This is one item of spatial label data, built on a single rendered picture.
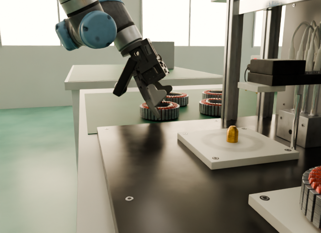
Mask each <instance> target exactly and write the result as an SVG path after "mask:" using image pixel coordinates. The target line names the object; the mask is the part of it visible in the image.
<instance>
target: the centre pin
mask: <svg viewBox="0 0 321 233"><path fill-rule="evenodd" d="M226 141H227V142H229V143H237V142H238V129H237V128H236V126H230V127H229V128H228V130H227V135H226Z"/></svg>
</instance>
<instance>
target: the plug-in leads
mask: <svg viewBox="0 0 321 233"><path fill-rule="evenodd" d="M302 24H307V28H306V29H305V31H304V34H303V37H302V40H301V44H300V48H299V50H298V53H297V58H296V60H302V59H303V53H304V51H303V45H304V44H303V43H304V38H305V35H306V33H307V30H308V28H310V31H309V36H308V42H307V46H306V50H305V54H304V60H305V61H306V66H305V72H309V74H313V73H316V71H321V45H320V43H321V21H320V24H319V26H317V25H316V22H315V21H312V22H311V24H309V23H308V22H306V21H304V22H302V23H301V24H300V25H299V26H298V27H297V28H296V30H295V31H294V33H293V35H292V37H291V41H290V48H289V59H293V60H294V59H295V48H294V44H293V39H294V36H295V34H296V32H297V30H298V29H299V28H300V26H301V25H302ZM313 24H314V27H315V29H314V28H313ZM311 34H312V39H311V42H310V37H311ZM314 43H315V49H316V53H314ZM314 55H315V58H314Z"/></svg>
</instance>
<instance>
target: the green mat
mask: <svg viewBox="0 0 321 233"><path fill-rule="evenodd" d="M222 89H223V88H210V89H186V90H172V91H171V92H172V93H173V92H181V93H186V94H187V95H189V103H188V104H187V105H185V106H181V107H180V115H179V117H177V118H175V119H172V120H167V121H165V120H164V121H162V120H161V121H155V120H154V121H153V120H147V119H144V118H142V117H140V107H139V106H140V105H141V104H143V103H145V101H144V99H143V97H142V95H141V93H140V91H139V92H126V93H124V94H123V95H121V96H120V97H118V96H116V95H114V94H113V93H91V94H85V104H86V121H87V133H88V135H90V134H97V127H109V126H122V125H136V124H149V123H162V122H176V121H189V120H203V119H216V118H221V116H220V117H219V116H208V115H204V114H202V113H200V112H199V102H200V101H202V92H204V91H205V90H222ZM277 94H278V93H277V92H275V93H274V104H273V115H275V114H276V104H277ZM256 107H257V94H256V92H253V91H249V90H247V91H245V89H241V88H240V89H239V99H238V113H237V117H248V116H256Z"/></svg>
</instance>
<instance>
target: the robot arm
mask: <svg viewBox="0 0 321 233"><path fill-rule="evenodd" d="M58 1H59V3H60V4H61V6H62V8H63V10H64V12H65V14H66V15H67V17H68V18H67V19H63V21H61V22H59V23H57V24H56V25H55V26H54V28H55V32H56V34H57V36H58V38H59V40H60V42H61V43H62V45H63V46H64V48H65V49H66V50H68V51H72V50H74V49H79V48H80V47H81V46H87V47H89V48H92V49H102V48H106V47H108V46H109V45H111V44H112V43H114V44H115V46H116V48H117V50H118V51H119V52H121V55H122V57H126V56H128V55H130V56H131V57H130V58H129V59H128V61H127V63H126V65H125V67H124V69H123V71H122V73H121V76H120V78H119V80H118V82H117V83H116V84H115V86H114V90H113V94H114V95H116V96H118V97H120V96H121V95H123V94H124V93H126V91H127V88H128V85H129V83H130V81H131V78H132V76H133V77H134V79H135V81H136V83H137V86H138V89H139V91H140V93H141V95H142V97H143V99H144V101H145V102H146V104H147V106H148V107H149V109H150V111H151V112H152V114H153V115H154V116H156V117H157V118H161V117H160V114H159V112H158V110H157V108H156V106H157V105H158V104H159V103H160V102H161V101H165V100H164V98H165V97H166V96H167V95H168V94H169V93H170V92H171V91H172V86H171V85H162V84H161V83H160V82H159V80H161V79H163V78H164V77H165V76H167V75H168V74H169V73H170V72H169V71H168V69H167V67H166V65H165V63H164V62H163V60H162V57H161V56H160V55H159V54H157V53H156V52H155V50H154V48H153V46H152V44H151V41H150V39H149V38H145V39H144V40H142V36H141V34H140V32H139V31H138V29H137V27H136V25H135V24H134V22H133V20H132V18H131V16H130V15H129V13H128V11H127V9H126V7H125V4H124V3H123V1H122V0H58ZM137 52H139V55H137Z"/></svg>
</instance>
